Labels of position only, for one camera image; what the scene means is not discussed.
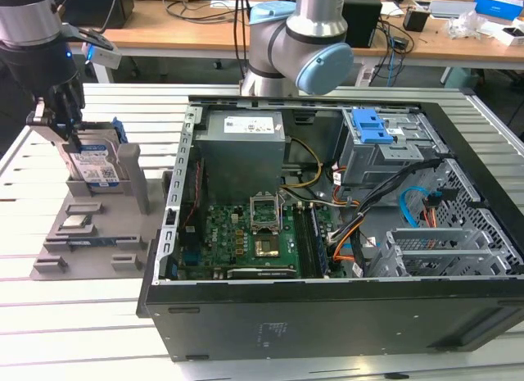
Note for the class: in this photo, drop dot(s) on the grey flat box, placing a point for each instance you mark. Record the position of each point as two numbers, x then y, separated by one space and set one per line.
450 8

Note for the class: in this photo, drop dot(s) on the blue cardboard box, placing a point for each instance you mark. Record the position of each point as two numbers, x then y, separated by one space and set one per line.
499 6

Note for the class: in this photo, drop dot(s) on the black tower box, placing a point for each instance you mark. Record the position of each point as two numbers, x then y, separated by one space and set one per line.
362 20

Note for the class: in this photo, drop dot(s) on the grey metal disk bay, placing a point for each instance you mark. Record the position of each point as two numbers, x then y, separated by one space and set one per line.
446 256

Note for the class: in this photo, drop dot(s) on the green motherboard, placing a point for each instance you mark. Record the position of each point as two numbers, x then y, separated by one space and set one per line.
223 233

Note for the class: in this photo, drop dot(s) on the large black computer box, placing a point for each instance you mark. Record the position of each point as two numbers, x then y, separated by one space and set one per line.
106 8

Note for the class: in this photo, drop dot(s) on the clear plastic bag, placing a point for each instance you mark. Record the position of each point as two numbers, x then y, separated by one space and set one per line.
466 24

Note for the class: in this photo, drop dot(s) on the installed RAM stick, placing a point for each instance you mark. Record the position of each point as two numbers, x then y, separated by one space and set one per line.
319 246

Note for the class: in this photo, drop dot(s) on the thin locking lever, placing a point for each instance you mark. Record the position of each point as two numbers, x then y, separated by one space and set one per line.
281 213

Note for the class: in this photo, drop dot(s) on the small black cube box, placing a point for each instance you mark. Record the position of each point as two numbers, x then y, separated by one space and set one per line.
415 20

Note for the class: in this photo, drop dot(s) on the blue plastic drive latch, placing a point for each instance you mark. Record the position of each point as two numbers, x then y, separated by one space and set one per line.
370 127

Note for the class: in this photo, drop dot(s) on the loose RAM stick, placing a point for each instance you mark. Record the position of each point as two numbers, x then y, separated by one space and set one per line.
94 243

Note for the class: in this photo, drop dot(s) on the grey power supply unit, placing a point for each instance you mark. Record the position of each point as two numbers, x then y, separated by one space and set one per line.
241 160

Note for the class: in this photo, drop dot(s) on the black graphics card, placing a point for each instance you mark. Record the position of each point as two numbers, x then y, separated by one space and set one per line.
262 273

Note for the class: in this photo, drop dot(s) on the hard disk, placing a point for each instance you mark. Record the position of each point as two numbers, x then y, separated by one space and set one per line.
96 164

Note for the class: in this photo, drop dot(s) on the grey metal drive cage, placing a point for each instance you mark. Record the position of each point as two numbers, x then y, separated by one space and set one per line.
368 164

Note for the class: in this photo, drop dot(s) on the CPU socket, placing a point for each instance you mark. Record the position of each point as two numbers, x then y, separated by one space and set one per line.
266 248

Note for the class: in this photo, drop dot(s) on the black open PC case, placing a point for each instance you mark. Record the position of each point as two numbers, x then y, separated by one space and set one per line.
327 323

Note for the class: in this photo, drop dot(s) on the black RAM slot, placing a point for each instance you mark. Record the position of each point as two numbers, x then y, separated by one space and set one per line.
302 241

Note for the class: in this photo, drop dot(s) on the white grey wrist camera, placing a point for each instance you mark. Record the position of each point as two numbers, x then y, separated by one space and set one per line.
104 55

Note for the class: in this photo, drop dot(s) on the long wooden desk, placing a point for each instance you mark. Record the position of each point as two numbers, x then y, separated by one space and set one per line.
163 34

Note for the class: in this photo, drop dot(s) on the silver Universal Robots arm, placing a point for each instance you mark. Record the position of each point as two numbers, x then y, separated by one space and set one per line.
315 8

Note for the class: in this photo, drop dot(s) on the silver CPU chip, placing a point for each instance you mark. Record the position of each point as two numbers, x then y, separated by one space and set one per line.
75 223

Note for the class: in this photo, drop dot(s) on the white box with phone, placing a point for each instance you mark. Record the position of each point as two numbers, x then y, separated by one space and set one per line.
507 34

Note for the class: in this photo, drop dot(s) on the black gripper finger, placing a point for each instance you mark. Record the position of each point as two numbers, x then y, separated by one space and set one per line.
45 114
73 106

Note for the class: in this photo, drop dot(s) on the grey parts rack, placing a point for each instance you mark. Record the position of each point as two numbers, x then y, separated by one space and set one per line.
110 217

